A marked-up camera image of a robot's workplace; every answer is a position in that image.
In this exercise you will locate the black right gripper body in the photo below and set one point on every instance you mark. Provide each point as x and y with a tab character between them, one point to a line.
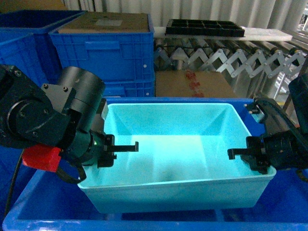
282	146

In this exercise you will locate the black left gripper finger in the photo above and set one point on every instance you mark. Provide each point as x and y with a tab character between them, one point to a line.
123	148

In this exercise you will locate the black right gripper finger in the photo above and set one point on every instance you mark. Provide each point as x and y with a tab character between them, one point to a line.
238	151

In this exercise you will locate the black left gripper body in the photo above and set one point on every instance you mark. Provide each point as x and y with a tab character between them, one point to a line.
90	143

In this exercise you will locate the turquoise plastic bin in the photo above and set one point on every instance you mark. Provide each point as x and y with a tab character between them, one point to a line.
182	162

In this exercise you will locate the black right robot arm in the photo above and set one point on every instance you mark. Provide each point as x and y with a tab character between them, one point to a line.
298	91

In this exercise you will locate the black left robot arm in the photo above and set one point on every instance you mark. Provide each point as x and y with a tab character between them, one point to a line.
88	87

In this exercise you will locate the lower blue labelled crate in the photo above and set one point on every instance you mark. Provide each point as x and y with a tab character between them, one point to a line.
129	89

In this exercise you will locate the large blue plastic bin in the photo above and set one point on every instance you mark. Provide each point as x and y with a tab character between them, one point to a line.
49	204

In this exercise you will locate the brown cardboard box red tape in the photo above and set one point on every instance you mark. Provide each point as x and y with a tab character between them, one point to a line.
187	83

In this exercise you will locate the upper blue ribbed crate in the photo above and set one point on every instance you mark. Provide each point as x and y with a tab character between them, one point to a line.
114	57

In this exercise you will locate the expandable roller conveyor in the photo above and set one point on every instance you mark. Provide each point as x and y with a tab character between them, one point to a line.
232	57

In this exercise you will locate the cardboard box in crate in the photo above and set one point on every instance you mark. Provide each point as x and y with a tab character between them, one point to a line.
105	22

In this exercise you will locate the black compartment tray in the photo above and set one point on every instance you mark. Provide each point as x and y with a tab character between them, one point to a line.
203	27

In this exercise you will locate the blue crate far left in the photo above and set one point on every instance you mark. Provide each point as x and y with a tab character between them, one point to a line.
21	45

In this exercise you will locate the red camera mount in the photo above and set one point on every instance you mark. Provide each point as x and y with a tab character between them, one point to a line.
42	157

